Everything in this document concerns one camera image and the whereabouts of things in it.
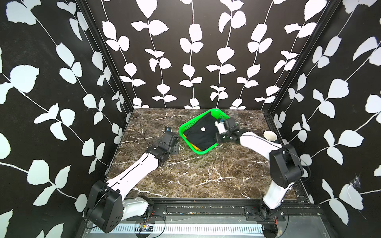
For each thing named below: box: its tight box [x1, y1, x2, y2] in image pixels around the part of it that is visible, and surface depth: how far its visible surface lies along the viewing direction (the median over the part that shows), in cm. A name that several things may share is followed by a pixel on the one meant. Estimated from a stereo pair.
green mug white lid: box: [263, 130, 278, 142], surface depth 96 cm
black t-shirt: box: [183, 111, 219, 152], surface depth 101 cm
